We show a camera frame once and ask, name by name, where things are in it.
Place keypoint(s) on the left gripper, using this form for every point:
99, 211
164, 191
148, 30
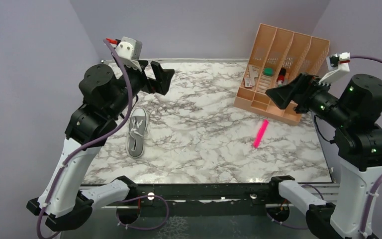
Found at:
151, 85

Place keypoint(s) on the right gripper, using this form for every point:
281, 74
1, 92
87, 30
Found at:
304, 84

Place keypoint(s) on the grey canvas sneaker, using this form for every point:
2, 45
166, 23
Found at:
135, 148

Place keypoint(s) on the white shoelace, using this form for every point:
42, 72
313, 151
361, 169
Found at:
138, 127

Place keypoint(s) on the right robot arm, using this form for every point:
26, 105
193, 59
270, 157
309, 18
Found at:
359, 140

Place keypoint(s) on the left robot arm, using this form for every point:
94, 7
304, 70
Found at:
107, 105

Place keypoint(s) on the red black marker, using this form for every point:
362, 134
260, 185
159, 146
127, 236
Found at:
281, 76

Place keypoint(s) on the green round cap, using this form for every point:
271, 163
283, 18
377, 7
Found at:
268, 71

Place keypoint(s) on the pink plastic bar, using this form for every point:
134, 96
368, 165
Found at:
260, 133

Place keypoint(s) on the grey card pieces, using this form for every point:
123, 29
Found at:
250, 76

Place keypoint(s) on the orange desk organizer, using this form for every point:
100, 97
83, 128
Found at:
277, 57

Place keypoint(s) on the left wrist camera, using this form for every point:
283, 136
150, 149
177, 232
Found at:
129, 50

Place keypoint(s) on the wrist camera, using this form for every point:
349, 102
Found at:
338, 66
129, 50

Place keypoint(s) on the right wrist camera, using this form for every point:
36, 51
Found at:
338, 66

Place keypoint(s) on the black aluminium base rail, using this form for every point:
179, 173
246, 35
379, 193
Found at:
197, 200

